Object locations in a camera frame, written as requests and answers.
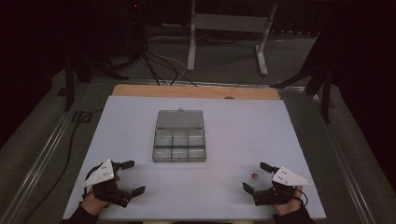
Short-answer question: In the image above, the white cable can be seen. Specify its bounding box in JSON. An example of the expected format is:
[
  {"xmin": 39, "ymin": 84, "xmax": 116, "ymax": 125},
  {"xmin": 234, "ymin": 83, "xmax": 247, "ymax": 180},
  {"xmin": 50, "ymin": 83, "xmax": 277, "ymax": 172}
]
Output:
[{"xmin": 148, "ymin": 35, "xmax": 188, "ymax": 86}]

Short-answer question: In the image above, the metal floor rail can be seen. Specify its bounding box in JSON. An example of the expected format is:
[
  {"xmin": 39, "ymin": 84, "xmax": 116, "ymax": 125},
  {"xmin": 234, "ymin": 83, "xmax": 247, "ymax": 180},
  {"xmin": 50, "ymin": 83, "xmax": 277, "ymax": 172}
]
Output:
[
  {"xmin": 309, "ymin": 92, "xmax": 376, "ymax": 224},
  {"xmin": 0, "ymin": 81, "xmax": 92, "ymax": 224}
]

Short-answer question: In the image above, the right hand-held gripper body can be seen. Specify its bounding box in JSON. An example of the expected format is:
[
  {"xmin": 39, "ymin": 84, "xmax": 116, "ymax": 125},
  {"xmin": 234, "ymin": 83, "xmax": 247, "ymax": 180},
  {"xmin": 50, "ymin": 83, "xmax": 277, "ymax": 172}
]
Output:
[{"xmin": 251, "ymin": 165, "xmax": 314, "ymax": 207}]

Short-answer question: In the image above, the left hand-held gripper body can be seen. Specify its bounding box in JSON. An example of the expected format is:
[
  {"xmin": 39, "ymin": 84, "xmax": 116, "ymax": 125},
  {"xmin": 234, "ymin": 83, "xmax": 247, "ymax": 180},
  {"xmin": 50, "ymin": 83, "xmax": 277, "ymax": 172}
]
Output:
[{"xmin": 82, "ymin": 159, "xmax": 133, "ymax": 208}]

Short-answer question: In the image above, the white table sheet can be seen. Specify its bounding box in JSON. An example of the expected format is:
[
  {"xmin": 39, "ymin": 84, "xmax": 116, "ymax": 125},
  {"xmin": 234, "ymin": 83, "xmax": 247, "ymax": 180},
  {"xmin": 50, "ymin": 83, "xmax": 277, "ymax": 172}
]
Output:
[{"xmin": 63, "ymin": 95, "xmax": 327, "ymax": 221}]

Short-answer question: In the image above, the black floor cable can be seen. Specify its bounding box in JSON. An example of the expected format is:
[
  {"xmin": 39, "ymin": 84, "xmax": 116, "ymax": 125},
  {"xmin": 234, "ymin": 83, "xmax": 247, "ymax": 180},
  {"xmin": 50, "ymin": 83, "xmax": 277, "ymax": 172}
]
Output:
[{"xmin": 20, "ymin": 107, "xmax": 105, "ymax": 224}]

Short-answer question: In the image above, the clear plastic compartment box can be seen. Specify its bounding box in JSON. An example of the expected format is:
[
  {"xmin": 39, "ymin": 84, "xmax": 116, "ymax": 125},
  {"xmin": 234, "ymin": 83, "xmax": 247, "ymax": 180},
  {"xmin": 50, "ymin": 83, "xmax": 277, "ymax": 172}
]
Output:
[{"xmin": 151, "ymin": 107, "xmax": 207, "ymax": 163}]

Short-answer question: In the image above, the black stand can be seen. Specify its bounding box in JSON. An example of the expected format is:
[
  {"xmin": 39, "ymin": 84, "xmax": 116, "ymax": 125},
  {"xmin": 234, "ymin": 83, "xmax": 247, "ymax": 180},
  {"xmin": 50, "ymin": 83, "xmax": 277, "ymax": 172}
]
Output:
[
  {"xmin": 269, "ymin": 29, "xmax": 333, "ymax": 124},
  {"xmin": 57, "ymin": 54, "xmax": 129, "ymax": 112}
]

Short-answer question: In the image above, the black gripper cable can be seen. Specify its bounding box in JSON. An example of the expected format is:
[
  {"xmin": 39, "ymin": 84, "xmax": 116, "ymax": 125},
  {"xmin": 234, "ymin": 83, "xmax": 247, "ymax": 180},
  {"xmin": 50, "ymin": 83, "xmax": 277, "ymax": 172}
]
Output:
[
  {"xmin": 81, "ymin": 163, "xmax": 105, "ymax": 202},
  {"xmin": 294, "ymin": 187, "xmax": 310, "ymax": 207}
]

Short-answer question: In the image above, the white metal stand frame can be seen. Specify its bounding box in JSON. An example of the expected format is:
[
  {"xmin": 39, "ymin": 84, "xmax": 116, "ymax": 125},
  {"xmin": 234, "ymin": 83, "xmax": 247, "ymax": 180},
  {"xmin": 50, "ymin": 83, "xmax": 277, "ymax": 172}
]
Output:
[{"xmin": 186, "ymin": 0, "xmax": 278, "ymax": 77}]

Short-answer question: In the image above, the dark equipment rack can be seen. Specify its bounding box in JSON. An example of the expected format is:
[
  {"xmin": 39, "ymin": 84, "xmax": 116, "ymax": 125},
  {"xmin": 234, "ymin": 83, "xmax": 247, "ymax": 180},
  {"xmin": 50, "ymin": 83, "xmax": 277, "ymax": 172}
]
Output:
[{"xmin": 123, "ymin": 0, "xmax": 148, "ymax": 62}]

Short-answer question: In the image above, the person's left hand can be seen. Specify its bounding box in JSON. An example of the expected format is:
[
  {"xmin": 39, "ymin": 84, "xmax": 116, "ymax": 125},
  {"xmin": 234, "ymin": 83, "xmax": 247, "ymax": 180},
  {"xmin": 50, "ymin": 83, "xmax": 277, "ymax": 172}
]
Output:
[{"xmin": 80, "ymin": 173, "xmax": 121, "ymax": 217}]

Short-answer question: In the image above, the person's right hand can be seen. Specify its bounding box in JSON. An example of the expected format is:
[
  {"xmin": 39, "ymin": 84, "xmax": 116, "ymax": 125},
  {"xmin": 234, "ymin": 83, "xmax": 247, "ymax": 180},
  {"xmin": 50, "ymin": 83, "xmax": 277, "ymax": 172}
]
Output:
[{"xmin": 273, "ymin": 185, "xmax": 304, "ymax": 217}]

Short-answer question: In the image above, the black cable bundle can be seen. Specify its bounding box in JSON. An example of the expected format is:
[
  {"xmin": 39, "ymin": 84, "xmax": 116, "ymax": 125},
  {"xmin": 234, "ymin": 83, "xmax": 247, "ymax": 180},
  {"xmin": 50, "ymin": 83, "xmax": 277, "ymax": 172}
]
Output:
[{"xmin": 140, "ymin": 46, "xmax": 198, "ymax": 87}]

